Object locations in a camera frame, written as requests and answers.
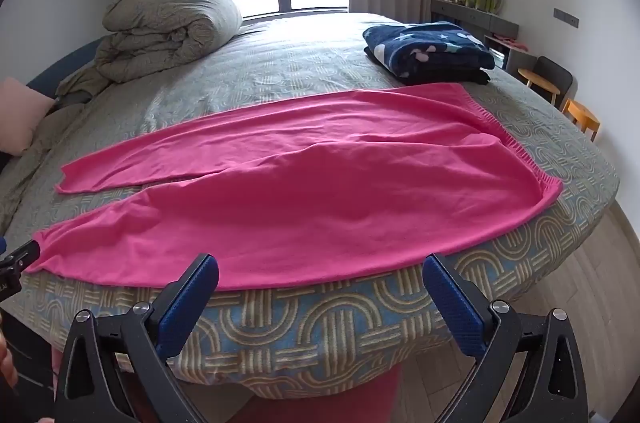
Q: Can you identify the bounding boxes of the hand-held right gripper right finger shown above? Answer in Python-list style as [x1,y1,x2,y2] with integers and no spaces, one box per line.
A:
[422,253,590,423]

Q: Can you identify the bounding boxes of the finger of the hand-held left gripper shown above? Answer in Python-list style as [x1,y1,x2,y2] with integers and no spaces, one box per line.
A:
[0,240,41,276]

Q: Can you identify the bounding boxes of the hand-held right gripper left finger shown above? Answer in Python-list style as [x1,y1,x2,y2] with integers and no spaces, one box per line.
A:
[54,253,220,423]

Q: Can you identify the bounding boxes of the pink pants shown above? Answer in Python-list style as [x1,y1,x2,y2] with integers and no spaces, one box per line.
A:
[24,83,565,291]

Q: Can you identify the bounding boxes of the person's left hand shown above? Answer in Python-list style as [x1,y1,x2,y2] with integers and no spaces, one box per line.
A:
[0,334,17,399]

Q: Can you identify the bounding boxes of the pink pillow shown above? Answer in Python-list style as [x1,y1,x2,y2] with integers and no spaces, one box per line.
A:
[0,76,57,156]

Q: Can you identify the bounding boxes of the pink fabric object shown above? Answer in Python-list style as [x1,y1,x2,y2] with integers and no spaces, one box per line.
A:
[257,365,403,423]

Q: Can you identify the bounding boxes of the blue headboard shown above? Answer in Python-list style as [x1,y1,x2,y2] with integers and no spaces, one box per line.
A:
[25,37,108,104]

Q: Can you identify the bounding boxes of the black folded garment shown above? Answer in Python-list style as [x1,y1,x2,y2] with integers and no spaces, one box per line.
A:
[364,45,492,86]

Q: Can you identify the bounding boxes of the yellow wooden stool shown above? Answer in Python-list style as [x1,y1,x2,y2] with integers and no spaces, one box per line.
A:
[562,99,600,142]

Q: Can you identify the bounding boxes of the black chair with wooden legs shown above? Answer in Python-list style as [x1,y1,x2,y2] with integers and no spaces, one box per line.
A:
[517,56,573,108]

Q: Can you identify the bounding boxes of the navy star print blanket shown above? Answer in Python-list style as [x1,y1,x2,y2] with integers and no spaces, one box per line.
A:
[362,21,496,78]

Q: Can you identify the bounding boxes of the pink cloth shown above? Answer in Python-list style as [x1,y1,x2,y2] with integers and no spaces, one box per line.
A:
[485,34,528,52]

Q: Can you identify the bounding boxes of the folded grey duvet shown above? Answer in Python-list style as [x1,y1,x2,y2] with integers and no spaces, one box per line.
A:
[55,0,243,98]

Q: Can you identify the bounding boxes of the bed with patterned sheet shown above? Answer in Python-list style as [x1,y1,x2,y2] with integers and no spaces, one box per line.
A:
[0,12,621,399]

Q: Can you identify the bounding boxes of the grey desk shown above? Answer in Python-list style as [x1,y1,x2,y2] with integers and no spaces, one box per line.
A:
[431,0,521,68]

